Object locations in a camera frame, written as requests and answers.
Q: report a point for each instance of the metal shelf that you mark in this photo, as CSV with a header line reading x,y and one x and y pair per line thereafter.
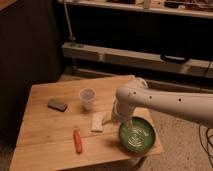
x,y
139,8
136,59

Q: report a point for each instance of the lower metal shelf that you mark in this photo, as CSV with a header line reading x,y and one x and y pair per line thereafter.
x,y
136,59

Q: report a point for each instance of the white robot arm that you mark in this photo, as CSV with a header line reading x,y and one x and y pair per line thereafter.
x,y
195,107

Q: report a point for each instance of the black handle on shelf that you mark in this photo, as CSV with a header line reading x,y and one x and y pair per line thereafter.
x,y
171,59

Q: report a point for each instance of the green round bowl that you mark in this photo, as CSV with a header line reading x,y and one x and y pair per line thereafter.
x,y
138,139

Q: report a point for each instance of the upper metal shelf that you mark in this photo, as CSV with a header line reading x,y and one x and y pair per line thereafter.
x,y
139,8

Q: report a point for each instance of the dark grey sponge block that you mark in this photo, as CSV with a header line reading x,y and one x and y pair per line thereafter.
x,y
57,105

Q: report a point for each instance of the metal shelf post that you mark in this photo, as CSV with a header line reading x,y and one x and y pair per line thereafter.
x,y
72,38

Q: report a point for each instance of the wooden table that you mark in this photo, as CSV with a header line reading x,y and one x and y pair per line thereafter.
x,y
45,141

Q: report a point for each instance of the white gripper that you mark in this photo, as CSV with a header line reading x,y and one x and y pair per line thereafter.
x,y
122,112

